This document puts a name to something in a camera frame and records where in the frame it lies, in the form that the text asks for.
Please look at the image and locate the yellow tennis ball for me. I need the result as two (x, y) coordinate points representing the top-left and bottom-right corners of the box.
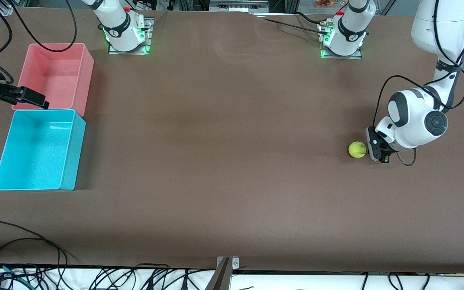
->
(348, 141), (367, 159)

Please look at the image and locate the pink plastic bin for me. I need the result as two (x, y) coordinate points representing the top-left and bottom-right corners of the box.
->
(12, 43), (95, 117)

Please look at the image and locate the blue plastic bin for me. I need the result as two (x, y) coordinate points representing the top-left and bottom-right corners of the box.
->
(0, 109), (87, 191)

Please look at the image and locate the dark metal strut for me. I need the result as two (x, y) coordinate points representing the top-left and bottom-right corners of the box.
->
(205, 258), (232, 290)

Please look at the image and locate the silver background device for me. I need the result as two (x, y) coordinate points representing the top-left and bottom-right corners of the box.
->
(209, 0), (269, 12)

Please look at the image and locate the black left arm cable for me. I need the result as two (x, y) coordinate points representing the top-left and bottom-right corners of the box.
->
(372, 0), (464, 166)

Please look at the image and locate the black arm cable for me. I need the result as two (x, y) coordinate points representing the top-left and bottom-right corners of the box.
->
(372, 0), (464, 166)
(0, 0), (77, 86)

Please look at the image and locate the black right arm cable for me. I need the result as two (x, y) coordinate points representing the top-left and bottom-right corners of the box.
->
(0, 0), (77, 86)

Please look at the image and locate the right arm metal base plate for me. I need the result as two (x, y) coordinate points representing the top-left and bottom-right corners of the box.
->
(108, 17), (153, 55)

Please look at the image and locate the thick black base cable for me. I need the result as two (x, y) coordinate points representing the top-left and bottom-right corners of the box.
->
(294, 11), (327, 25)

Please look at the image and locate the long looping black cable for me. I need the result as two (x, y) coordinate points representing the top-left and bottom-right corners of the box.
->
(0, 220), (68, 278)

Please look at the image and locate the thin black base cable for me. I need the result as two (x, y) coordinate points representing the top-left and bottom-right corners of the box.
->
(261, 17), (329, 36)

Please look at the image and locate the teal cable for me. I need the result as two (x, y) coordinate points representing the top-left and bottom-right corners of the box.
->
(0, 263), (27, 290)

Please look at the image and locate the silver table edge bracket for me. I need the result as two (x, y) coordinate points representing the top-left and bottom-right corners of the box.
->
(216, 257), (240, 271)

